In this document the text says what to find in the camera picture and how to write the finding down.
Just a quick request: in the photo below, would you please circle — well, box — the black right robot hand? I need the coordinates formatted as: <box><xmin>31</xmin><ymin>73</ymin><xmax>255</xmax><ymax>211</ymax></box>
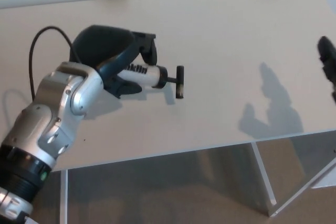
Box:
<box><xmin>317</xmin><ymin>35</ymin><xmax>336</xmax><ymax>104</ymax></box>

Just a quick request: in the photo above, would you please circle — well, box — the white metal desk leg frame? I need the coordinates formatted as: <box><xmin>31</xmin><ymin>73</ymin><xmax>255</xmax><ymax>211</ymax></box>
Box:
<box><xmin>59</xmin><ymin>169</ymin><xmax>69</xmax><ymax>224</ymax></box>
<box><xmin>250</xmin><ymin>129</ymin><xmax>336</xmax><ymax>219</ymax></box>

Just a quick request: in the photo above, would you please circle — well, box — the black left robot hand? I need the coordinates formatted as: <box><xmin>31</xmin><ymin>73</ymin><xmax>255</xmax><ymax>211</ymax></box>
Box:
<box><xmin>69</xmin><ymin>24</ymin><xmax>159</xmax><ymax>100</ymax></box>

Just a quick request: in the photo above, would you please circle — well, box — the white Franklin hand air pump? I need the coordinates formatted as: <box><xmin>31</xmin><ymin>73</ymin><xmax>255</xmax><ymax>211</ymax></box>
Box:
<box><xmin>119</xmin><ymin>63</ymin><xmax>185</xmax><ymax>101</ymax></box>

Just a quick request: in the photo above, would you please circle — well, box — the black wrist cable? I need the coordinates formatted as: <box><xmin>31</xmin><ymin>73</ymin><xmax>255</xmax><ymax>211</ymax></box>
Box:
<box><xmin>28</xmin><ymin>25</ymin><xmax>80</xmax><ymax>99</ymax></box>

